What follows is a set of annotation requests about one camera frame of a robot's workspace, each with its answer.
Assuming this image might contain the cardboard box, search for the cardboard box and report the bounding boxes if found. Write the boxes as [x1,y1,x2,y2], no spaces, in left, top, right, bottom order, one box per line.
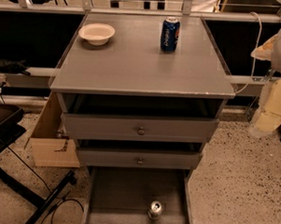
[29,93,80,168]

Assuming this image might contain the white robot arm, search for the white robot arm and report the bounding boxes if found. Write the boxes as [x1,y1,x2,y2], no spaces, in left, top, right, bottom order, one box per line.
[249,29,281,138]

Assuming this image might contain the grey drawer cabinet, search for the grey drawer cabinet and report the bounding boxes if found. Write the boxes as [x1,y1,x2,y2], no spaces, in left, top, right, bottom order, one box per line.
[51,14,234,224]

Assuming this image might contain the grey middle drawer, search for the grey middle drawer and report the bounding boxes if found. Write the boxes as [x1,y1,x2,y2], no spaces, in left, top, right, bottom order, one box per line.
[77,148,203,170]

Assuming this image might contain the black floor cable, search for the black floor cable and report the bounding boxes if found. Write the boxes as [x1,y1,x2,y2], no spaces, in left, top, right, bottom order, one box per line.
[3,146,88,224]

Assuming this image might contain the grey bottom drawer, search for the grey bottom drawer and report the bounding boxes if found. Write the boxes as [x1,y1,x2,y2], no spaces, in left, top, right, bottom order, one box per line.
[81,167,192,224]

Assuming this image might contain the grey top drawer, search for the grey top drawer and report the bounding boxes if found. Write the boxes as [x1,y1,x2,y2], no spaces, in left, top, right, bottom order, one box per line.
[61,113,218,143]

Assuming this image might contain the metal railing frame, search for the metal railing frame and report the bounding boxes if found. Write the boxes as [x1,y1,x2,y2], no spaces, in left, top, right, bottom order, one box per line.
[0,0,281,100]

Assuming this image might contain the silver 7up can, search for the silver 7up can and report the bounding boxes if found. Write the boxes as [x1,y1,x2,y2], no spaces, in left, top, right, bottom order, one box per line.
[148,201,163,221]

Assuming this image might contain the blue pepsi can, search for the blue pepsi can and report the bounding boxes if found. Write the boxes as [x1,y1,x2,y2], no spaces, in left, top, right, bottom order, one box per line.
[161,16,180,52]

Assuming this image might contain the black metal stand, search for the black metal stand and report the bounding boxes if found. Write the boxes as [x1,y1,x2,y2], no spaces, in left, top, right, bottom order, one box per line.
[0,104,76,224]

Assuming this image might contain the grey drawer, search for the grey drawer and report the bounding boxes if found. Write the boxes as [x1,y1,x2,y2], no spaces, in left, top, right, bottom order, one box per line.
[77,148,203,170]
[81,167,192,224]
[61,113,218,143]

